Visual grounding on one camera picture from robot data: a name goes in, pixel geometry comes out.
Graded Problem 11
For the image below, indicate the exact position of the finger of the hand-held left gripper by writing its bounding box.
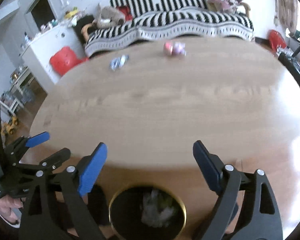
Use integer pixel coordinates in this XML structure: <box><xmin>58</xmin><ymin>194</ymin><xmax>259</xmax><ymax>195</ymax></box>
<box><xmin>15</xmin><ymin>148</ymin><xmax>71</xmax><ymax>175</ymax></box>
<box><xmin>4</xmin><ymin>131</ymin><xmax>50</xmax><ymax>166</ymax></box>

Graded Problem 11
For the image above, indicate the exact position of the wooden frame sofa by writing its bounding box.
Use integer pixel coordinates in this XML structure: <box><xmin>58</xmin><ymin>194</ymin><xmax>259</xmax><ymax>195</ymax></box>
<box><xmin>81</xmin><ymin>0</ymin><xmax>255</xmax><ymax>58</ymax></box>

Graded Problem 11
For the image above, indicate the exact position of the white cabinet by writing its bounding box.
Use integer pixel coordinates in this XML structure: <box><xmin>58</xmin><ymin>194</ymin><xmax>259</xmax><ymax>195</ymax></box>
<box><xmin>21</xmin><ymin>22</ymin><xmax>87</xmax><ymax>85</ymax></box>

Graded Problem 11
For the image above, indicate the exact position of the clear water jug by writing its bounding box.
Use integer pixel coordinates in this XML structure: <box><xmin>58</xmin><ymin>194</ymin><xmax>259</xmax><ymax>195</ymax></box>
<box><xmin>20</xmin><ymin>86</ymin><xmax>36</xmax><ymax>105</ymax></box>

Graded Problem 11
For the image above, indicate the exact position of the brown wall hanging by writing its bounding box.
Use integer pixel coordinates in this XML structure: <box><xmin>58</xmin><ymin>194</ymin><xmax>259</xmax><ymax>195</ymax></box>
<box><xmin>275</xmin><ymin>0</ymin><xmax>300</xmax><ymax>35</ymax></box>

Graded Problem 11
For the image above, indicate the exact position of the brown plush toy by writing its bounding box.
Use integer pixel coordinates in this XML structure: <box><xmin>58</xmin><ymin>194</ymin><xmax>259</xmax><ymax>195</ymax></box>
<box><xmin>94</xmin><ymin>4</ymin><xmax>125</xmax><ymax>28</ymax></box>

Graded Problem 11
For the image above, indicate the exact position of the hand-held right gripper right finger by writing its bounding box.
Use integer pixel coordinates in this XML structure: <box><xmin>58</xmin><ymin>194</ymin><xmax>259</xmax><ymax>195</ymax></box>
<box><xmin>192</xmin><ymin>140</ymin><xmax>283</xmax><ymax>240</ymax></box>

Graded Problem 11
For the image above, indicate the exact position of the black chair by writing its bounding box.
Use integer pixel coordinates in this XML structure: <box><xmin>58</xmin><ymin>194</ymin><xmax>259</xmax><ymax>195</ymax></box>
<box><xmin>277</xmin><ymin>30</ymin><xmax>300</xmax><ymax>94</ymax></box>

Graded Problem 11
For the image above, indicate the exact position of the person's left hand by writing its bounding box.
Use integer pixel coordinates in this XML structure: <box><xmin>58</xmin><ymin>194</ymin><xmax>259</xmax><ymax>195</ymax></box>
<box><xmin>0</xmin><ymin>194</ymin><xmax>24</xmax><ymax>225</ymax></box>

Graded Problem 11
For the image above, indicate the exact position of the black bin with gold rim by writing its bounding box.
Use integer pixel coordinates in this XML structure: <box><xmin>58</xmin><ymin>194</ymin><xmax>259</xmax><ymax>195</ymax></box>
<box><xmin>108</xmin><ymin>184</ymin><xmax>188</xmax><ymax>240</ymax></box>

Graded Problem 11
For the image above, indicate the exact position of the black white striped blanket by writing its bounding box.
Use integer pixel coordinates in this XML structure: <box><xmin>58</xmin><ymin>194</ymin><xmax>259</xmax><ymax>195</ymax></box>
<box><xmin>85</xmin><ymin>0</ymin><xmax>254</xmax><ymax>57</ymax></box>

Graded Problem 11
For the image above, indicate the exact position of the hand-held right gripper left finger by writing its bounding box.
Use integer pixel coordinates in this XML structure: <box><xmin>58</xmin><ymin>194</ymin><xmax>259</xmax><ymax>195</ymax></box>
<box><xmin>18</xmin><ymin>142</ymin><xmax>108</xmax><ymax>240</ymax></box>

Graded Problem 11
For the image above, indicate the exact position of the pink patterned cushion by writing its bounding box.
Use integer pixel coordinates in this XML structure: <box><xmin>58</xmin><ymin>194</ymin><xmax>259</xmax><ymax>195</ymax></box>
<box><xmin>206</xmin><ymin>0</ymin><xmax>243</xmax><ymax>12</ymax></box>

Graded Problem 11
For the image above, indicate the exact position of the white door frame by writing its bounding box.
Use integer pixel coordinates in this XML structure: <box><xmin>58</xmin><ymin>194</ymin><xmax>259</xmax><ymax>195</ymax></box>
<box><xmin>24</xmin><ymin>0</ymin><xmax>57</xmax><ymax>30</ymax></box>

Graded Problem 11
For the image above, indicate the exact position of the silver blue wrapper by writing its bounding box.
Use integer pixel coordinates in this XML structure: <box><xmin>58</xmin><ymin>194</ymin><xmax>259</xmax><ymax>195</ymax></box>
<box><xmin>109</xmin><ymin>54</ymin><xmax>130</xmax><ymax>71</ymax></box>

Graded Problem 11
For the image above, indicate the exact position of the dark cloth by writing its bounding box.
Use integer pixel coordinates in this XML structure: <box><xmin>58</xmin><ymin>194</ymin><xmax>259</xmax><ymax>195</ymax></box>
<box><xmin>72</xmin><ymin>15</ymin><xmax>95</xmax><ymax>46</ymax></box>

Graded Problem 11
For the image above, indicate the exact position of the red plastic stool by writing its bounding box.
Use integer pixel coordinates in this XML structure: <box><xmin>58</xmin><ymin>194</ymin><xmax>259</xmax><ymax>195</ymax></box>
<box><xmin>49</xmin><ymin>46</ymin><xmax>89</xmax><ymax>77</ymax></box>

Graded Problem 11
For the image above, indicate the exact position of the white low table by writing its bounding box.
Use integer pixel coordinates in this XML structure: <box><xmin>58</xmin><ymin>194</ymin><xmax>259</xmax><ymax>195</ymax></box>
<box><xmin>9</xmin><ymin>66</ymin><xmax>35</xmax><ymax>93</ymax></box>

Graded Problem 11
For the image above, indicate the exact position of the red bag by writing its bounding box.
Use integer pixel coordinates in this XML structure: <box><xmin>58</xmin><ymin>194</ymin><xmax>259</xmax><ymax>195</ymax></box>
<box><xmin>268</xmin><ymin>29</ymin><xmax>288</xmax><ymax>53</ymax></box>

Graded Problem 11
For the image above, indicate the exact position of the white rack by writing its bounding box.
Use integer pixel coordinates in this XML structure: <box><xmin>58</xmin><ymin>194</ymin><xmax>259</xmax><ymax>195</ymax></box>
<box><xmin>0</xmin><ymin>92</ymin><xmax>24</xmax><ymax>117</ymax></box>

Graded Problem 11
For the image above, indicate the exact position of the pile of crumpled wrappers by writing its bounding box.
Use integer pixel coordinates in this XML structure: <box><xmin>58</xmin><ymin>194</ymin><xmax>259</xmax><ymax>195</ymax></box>
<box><xmin>140</xmin><ymin>189</ymin><xmax>178</xmax><ymax>228</ymax></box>

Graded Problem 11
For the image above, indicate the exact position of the yellow toy truck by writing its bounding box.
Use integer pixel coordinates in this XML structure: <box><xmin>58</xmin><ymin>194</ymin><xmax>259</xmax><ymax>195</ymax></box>
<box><xmin>1</xmin><ymin>116</ymin><xmax>20</xmax><ymax>136</ymax></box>

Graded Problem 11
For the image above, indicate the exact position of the row of small bottles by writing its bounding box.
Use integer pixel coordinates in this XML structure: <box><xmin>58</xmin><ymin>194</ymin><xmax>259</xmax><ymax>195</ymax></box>
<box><xmin>22</xmin><ymin>17</ymin><xmax>68</xmax><ymax>47</ymax></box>

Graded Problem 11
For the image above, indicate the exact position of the person's left forearm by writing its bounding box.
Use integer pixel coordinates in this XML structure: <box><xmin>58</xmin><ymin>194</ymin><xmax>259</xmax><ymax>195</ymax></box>
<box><xmin>0</xmin><ymin>204</ymin><xmax>21</xmax><ymax>240</ymax></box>

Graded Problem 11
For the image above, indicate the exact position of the yellow toy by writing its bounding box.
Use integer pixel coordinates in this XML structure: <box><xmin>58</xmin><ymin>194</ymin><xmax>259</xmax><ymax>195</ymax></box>
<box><xmin>65</xmin><ymin>7</ymin><xmax>80</xmax><ymax>20</ymax></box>

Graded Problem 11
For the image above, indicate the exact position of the red cushion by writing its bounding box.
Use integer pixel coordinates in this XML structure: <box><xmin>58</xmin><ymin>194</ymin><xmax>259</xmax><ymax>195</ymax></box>
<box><xmin>116</xmin><ymin>6</ymin><xmax>133</xmax><ymax>22</ymax></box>

